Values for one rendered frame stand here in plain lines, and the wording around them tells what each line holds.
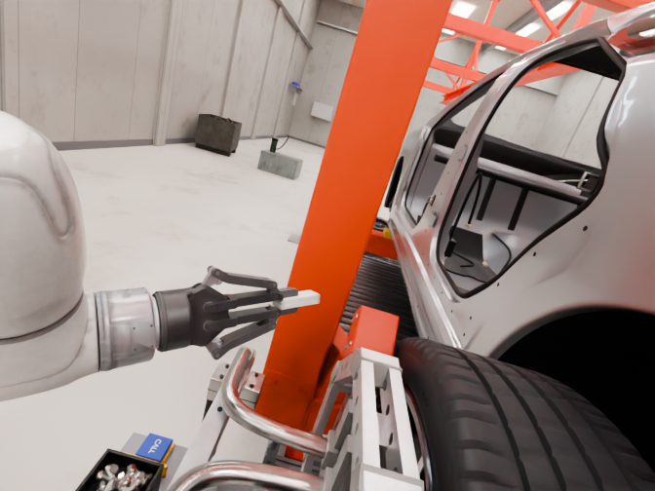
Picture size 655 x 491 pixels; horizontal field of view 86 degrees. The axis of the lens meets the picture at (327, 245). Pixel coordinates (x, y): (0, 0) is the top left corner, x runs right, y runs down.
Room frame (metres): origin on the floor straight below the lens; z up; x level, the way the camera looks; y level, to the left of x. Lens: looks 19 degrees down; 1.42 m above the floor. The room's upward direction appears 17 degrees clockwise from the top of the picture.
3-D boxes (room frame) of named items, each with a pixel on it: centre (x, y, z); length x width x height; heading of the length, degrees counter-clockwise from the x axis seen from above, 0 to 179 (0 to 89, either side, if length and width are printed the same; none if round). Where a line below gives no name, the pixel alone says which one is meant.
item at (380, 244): (2.81, -0.31, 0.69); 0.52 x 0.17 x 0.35; 91
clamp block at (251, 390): (0.51, 0.08, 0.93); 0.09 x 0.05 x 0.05; 91
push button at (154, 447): (0.68, 0.29, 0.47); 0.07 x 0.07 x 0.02; 1
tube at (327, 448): (0.44, 0.00, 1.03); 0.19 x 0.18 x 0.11; 91
